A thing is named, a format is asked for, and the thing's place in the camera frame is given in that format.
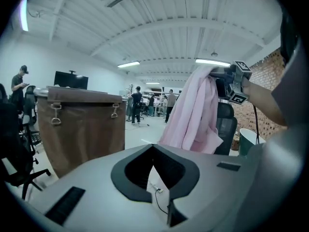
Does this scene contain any black television on stand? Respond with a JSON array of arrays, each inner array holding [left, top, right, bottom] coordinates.
[[53, 69, 89, 90]]

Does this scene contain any black power cable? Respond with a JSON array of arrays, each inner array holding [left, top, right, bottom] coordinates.
[[154, 189, 169, 215]]

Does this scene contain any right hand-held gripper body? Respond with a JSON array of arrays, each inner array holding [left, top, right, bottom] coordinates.
[[209, 60, 253, 105]]

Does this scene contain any ceiling light bar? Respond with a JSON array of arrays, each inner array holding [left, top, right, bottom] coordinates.
[[195, 58, 231, 67], [117, 61, 140, 69], [19, 0, 29, 32]]

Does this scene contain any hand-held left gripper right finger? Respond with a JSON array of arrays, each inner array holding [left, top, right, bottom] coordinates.
[[153, 144, 201, 201]]

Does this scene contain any person's right forearm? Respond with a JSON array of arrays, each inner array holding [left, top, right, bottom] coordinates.
[[241, 77, 288, 127]]

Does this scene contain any black mesh office chair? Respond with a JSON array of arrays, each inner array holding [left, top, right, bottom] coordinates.
[[214, 102, 239, 156]]

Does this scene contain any black coat rack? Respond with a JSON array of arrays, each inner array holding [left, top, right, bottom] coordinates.
[[125, 82, 136, 121]]

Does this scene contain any brown laundry hamper cart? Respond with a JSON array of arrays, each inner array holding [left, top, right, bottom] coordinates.
[[33, 85, 128, 178]]

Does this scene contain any dark green bathtub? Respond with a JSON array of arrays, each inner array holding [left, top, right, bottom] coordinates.
[[239, 128, 266, 157]]

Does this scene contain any person's black shirt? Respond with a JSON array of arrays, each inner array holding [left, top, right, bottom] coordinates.
[[271, 40, 306, 140]]

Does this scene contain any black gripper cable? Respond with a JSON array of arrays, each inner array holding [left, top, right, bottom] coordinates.
[[252, 104, 260, 145]]

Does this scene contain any brown cardboard box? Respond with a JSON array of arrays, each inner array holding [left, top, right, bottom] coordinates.
[[230, 133, 241, 151]]

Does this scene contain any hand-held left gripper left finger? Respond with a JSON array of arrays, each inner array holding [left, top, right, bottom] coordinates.
[[110, 144, 155, 203]]

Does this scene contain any white shelving workbench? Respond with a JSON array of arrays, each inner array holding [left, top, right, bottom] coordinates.
[[142, 88, 184, 117]]

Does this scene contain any white power strip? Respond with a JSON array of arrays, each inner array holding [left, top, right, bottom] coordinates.
[[149, 180, 165, 193]]

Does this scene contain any pink cloth garment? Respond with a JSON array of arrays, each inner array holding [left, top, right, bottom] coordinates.
[[158, 65, 225, 155]]

